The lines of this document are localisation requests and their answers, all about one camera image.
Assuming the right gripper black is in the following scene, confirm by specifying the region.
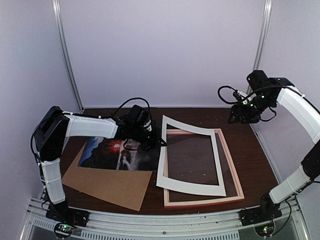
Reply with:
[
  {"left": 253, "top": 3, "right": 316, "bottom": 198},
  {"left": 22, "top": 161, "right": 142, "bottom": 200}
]
[{"left": 228, "top": 92, "right": 275, "bottom": 124}]

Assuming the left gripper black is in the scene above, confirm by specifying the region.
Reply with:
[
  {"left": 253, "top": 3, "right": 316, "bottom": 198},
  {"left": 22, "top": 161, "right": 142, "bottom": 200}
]
[{"left": 131, "top": 125, "right": 168, "bottom": 152}]

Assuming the white mat board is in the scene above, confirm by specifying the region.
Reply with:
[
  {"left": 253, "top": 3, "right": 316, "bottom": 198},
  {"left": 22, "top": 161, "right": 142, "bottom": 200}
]
[{"left": 156, "top": 115, "right": 227, "bottom": 197}]

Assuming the dalmatian dog photo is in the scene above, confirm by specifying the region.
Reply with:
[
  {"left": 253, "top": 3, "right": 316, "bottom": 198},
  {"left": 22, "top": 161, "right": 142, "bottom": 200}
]
[{"left": 77, "top": 137, "right": 160, "bottom": 171}]

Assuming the clear acrylic sheet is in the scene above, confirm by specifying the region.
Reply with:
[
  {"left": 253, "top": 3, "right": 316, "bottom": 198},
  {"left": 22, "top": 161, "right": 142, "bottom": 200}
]
[{"left": 167, "top": 133, "right": 238, "bottom": 202}]

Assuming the pink wooden picture frame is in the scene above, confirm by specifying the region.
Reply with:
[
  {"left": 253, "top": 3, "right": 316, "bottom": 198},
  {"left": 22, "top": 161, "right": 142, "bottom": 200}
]
[{"left": 163, "top": 128, "right": 245, "bottom": 208}]

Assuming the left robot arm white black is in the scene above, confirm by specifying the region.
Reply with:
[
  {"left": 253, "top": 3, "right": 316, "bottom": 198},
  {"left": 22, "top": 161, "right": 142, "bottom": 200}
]
[{"left": 30, "top": 105, "right": 167, "bottom": 222}]

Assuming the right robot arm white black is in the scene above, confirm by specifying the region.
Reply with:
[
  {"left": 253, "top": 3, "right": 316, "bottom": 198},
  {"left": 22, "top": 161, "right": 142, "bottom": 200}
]
[{"left": 228, "top": 70, "right": 320, "bottom": 221}]

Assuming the brown backing board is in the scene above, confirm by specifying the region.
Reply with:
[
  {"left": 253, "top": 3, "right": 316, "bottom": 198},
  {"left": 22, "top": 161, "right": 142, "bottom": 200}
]
[{"left": 62, "top": 147, "right": 152, "bottom": 211}]

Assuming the right circuit board with leds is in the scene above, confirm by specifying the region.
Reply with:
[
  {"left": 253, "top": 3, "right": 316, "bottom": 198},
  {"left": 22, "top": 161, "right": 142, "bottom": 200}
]
[{"left": 254, "top": 223, "right": 275, "bottom": 238}]

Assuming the circuit board with leds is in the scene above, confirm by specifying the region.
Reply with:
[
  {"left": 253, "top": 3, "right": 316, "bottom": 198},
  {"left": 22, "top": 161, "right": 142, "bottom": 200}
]
[
  {"left": 254, "top": 223, "right": 275, "bottom": 238},
  {"left": 53, "top": 222, "right": 75, "bottom": 238}
]

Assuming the left circuit board with leds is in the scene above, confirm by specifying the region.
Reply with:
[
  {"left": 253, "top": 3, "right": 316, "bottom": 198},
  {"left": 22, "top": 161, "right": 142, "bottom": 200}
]
[{"left": 53, "top": 222, "right": 75, "bottom": 238}]

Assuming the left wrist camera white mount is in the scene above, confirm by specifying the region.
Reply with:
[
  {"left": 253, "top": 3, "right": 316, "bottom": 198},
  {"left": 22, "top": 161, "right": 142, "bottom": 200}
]
[{"left": 143, "top": 119, "right": 153, "bottom": 132}]

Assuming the left black cable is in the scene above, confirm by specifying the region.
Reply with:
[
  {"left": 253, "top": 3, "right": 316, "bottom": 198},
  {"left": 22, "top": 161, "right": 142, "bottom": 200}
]
[{"left": 109, "top": 97, "right": 152, "bottom": 121}]

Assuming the right aluminium corner post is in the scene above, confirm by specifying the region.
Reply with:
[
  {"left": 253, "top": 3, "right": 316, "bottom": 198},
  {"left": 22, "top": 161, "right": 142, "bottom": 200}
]
[{"left": 252, "top": 0, "right": 272, "bottom": 71}]

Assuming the aluminium corner post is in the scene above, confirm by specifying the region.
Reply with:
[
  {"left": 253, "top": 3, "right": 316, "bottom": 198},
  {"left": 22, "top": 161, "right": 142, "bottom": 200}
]
[
  {"left": 52, "top": 0, "right": 84, "bottom": 112},
  {"left": 252, "top": 0, "right": 272, "bottom": 71}
]

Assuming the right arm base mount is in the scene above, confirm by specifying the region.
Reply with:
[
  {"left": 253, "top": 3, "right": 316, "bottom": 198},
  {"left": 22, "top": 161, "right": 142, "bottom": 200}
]
[{"left": 238, "top": 196, "right": 282, "bottom": 226}]

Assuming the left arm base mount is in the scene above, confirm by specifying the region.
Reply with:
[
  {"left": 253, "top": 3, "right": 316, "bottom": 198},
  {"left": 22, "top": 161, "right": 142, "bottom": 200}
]
[{"left": 45, "top": 200, "right": 90, "bottom": 227}]

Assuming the left aluminium corner post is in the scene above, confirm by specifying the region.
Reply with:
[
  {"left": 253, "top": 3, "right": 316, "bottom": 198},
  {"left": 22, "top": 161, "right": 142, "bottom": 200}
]
[{"left": 52, "top": 0, "right": 84, "bottom": 112}]

